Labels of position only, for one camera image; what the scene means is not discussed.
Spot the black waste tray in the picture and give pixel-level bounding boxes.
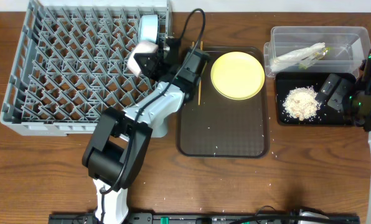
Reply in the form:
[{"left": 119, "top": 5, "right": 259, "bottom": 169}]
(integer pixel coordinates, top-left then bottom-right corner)
[{"left": 275, "top": 72, "right": 352, "bottom": 126}]

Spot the clear plastic bin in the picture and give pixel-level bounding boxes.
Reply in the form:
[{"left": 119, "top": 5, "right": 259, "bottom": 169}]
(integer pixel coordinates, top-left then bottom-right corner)
[{"left": 264, "top": 26, "right": 371, "bottom": 78}]

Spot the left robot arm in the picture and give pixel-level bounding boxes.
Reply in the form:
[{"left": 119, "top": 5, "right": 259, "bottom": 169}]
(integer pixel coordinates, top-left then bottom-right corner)
[{"left": 82, "top": 39, "right": 210, "bottom": 223}]

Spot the rice food waste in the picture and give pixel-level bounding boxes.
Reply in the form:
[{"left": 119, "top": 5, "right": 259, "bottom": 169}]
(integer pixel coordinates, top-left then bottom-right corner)
[{"left": 283, "top": 86, "right": 321, "bottom": 121}]

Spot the blue bowl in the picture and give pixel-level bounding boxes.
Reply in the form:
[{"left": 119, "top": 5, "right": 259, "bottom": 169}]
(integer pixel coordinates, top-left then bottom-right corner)
[{"left": 138, "top": 14, "right": 159, "bottom": 44}]

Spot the pink white bowl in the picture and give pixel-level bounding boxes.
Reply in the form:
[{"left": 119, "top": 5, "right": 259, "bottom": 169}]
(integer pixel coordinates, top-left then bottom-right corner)
[{"left": 127, "top": 40, "right": 158, "bottom": 77}]

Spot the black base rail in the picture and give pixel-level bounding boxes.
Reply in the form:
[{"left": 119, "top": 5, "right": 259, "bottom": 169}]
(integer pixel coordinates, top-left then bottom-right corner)
[{"left": 48, "top": 205, "right": 360, "bottom": 224}]

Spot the grey plastic dish rack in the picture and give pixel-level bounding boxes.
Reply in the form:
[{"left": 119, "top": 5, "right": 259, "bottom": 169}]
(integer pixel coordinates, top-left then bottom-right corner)
[{"left": 0, "top": 1, "right": 172, "bottom": 136}]

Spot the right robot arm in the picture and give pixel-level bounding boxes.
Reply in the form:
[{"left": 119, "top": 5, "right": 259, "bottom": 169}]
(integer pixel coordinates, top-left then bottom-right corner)
[{"left": 316, "top": 49, "right": 371, "bottom": 223}]

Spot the yellow round plate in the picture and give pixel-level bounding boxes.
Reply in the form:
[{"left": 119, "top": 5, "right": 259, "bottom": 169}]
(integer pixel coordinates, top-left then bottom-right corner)
[{"left": 210, "top": 52, "right": 265, "bottom": 100}]

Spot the green snack packet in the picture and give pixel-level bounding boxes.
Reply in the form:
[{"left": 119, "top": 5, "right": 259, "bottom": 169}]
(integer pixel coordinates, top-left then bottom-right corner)
[{"left": 299, "top": 47, "right": 331, "bottom": 70}]

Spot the dark brown serving tray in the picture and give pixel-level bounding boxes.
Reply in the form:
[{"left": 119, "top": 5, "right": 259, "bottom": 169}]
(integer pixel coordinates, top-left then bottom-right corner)
[{"left": 176, "top": 47, "right": 270, "bottom": 159}]

